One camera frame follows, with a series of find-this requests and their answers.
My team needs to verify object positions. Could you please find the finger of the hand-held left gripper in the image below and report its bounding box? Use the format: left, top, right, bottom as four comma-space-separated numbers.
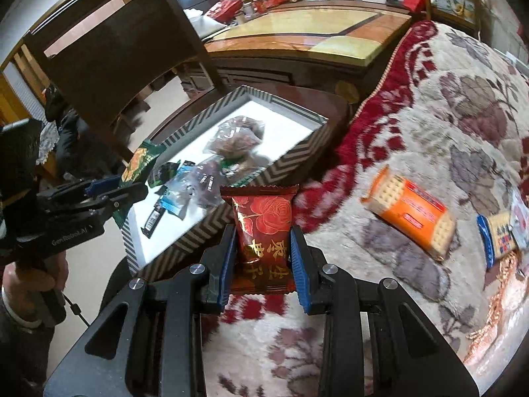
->
83, 184, 148, 222
85, 176, 122, 198

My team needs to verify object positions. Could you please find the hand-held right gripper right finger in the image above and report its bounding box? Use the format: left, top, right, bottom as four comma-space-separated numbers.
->
289, 225, 480, 397

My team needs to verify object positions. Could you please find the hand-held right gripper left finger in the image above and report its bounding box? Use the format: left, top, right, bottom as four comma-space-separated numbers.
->
43, 225, 237, 397

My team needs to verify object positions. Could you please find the green orange snack packet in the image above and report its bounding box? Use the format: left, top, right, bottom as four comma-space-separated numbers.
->
112, 141, 164, 229

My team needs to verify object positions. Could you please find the red rose snack packet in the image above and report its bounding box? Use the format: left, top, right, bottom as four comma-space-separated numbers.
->
220, 185, 299, 295

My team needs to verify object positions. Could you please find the clear bag of red dates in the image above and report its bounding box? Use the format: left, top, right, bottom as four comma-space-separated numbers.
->
174, 161, 232, 211

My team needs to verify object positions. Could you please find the striped cardboard box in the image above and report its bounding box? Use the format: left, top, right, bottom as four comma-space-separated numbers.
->
122, 85, 331, 284

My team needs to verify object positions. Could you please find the clear bag of nuts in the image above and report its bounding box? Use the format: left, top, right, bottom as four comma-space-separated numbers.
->
204, 115, 265, 162

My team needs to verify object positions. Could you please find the person's left forearm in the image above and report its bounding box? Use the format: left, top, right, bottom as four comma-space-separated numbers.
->
0, 298, 56, 397

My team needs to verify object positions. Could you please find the person's left hand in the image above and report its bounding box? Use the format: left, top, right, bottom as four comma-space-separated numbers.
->
0, 252, 70, 323

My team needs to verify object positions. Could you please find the white lace cloth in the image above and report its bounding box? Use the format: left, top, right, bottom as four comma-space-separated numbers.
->
35, 122, 61, 166

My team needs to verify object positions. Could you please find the black snack bar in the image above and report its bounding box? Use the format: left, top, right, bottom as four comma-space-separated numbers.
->
141, 207, 166, 238

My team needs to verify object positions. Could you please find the dark green small packet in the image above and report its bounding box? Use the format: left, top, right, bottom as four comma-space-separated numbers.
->
149, 163, 178, 187

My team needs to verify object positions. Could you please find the orange cracker pack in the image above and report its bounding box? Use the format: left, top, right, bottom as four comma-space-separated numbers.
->
360, 165, 457, 262

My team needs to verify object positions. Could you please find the wooden chair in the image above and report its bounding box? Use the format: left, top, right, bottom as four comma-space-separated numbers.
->
22, 0, 226, 162

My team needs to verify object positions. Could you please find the blue-edged cracker packet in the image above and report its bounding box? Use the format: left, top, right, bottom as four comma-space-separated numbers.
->
475, 211, 519, 271

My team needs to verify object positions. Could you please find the red box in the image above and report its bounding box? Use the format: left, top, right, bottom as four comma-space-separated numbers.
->
207, 0, 244, 23

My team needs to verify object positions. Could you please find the floral plush blanket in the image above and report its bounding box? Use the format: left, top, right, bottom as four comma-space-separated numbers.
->
198, 21, 529, 397

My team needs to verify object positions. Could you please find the white red snack packet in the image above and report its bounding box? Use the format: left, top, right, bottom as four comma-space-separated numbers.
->
510, 190, 529, 249

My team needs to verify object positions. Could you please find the glass-topped wooden table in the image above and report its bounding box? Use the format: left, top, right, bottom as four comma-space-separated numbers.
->
182, 0, 414, 100

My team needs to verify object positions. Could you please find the black cable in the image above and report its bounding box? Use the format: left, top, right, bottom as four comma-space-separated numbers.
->
62, 291, 89, 327

